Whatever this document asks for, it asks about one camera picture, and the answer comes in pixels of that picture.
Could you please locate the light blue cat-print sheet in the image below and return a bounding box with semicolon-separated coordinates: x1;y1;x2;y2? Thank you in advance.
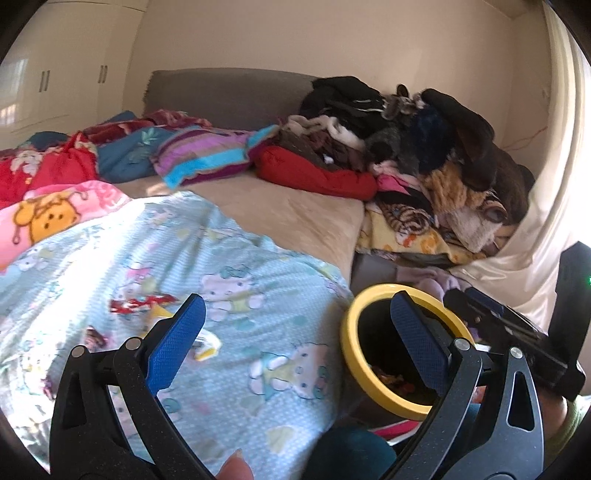
0;191;356;480

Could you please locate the yellow tiger-print blanket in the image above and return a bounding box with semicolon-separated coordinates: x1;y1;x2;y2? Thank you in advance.
355;185;509;266

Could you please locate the purple snack wrapper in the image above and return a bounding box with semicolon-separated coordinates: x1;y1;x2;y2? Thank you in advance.
85;325;109;352

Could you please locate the beige bed mattress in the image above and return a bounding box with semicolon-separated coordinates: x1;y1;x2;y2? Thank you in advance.
115;178;370;282

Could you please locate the pink garment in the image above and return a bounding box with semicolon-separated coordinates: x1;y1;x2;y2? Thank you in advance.
376;173;419;195

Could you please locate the person's right forearm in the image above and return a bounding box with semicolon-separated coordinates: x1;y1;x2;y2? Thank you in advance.
538;394;591;462

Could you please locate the pile of dark clothes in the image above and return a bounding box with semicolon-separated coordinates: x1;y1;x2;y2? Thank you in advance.
277;76;536;232

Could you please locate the person's teal trouser leg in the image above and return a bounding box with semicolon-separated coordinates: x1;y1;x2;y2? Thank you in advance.
302;425;398;480

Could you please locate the silver and yellow snack wrapper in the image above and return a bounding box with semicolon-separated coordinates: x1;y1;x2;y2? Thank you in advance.
148;305;222;361

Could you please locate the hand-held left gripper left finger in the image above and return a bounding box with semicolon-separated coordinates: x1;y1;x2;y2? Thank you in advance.
48;293;218;480

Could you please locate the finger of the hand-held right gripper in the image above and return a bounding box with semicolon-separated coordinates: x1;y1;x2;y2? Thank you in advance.
443;290;550;377
466;287;550;344

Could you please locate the lilac cloth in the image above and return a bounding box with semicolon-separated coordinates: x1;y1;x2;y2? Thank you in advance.
402;270;462;305

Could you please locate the white wardrobe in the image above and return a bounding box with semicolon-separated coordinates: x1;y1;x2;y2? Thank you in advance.
0;0;148;148

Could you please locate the red pillow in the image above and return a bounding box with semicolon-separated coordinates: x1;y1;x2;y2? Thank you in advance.
254;145;379;201

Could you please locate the yellow-rimmed black trash bin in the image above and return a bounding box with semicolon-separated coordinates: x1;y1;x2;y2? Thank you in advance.
339;284;476;421

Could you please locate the pink bear-print blanket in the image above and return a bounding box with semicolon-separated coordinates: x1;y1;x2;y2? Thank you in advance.
0;180;134;273

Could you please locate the red floral quilt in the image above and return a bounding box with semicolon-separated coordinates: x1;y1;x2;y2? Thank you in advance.
0;131;100;208

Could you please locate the cream curtain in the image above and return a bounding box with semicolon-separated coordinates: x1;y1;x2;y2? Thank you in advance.
448;0;591;333

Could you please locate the red snack wrapper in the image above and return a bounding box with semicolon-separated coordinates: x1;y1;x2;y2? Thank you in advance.
110;295;178;319

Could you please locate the blue floral quilt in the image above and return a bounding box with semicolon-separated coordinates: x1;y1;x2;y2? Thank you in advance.
18;111;176;183

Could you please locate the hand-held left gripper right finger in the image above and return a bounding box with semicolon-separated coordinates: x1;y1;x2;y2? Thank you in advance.
383;291;546;480

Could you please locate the purple striped pillow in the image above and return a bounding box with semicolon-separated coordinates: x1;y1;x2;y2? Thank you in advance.
152;124;278;190

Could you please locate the grey bed headboard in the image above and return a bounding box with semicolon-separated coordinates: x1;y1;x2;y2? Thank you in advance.
143;69;324;132

